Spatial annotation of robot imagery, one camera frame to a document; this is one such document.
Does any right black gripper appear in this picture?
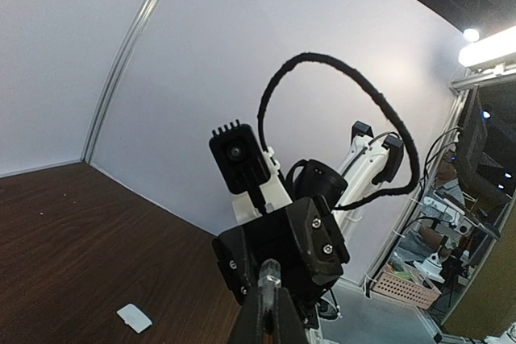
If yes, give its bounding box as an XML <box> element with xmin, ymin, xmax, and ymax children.
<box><xmin>212</xmin><ymin>195</ymin><xmax>350</xmax><ymax>344</ymax></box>

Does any clear handle screwdriver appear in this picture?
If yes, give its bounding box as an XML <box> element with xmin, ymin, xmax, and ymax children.
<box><xmin>258</xmin><ymin>259</ymin><xmax>281</xmax><ymax>343</ymax></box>

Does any white battery cover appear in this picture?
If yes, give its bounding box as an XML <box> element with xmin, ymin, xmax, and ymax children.
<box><xmin>116</xmin><ymin>304</ymin><xmax>152</xmax><ymax>334</ymax></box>

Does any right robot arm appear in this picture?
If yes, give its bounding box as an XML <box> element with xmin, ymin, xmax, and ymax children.
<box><xmin>209</xmin><ymin>122</ymin><xmax>404</xmax><ymax>343</ymax></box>

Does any pink perforated basket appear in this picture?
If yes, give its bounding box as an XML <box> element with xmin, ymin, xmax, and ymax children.
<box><xmin>372</xmin><ymin>272</ymin><xmax>441</xmax><ymax>310</ymax></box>

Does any ceiling fluorescent light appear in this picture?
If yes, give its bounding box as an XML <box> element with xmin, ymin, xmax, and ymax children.
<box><xmin>458</xmin><ymin>27</ymin><xmax>515</xmax><ymax>68</ymax></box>

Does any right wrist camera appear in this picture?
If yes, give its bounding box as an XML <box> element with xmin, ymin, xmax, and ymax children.
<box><xmin>209</xmin><ymin>121</ymin><xmax>293</xmax><ymax>225</ymax></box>

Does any right camera cable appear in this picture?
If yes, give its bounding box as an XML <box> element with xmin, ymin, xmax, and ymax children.
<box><xmin>256</xmin><ymin>52</ymin><xmax>422</xmax><ymax>212</ymax></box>

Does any right aluminium frame post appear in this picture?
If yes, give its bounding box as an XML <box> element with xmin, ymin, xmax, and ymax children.
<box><xmin>81</xmin><ymin>0</ymin><xmax>160</xmax><ymax>164</ymax></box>

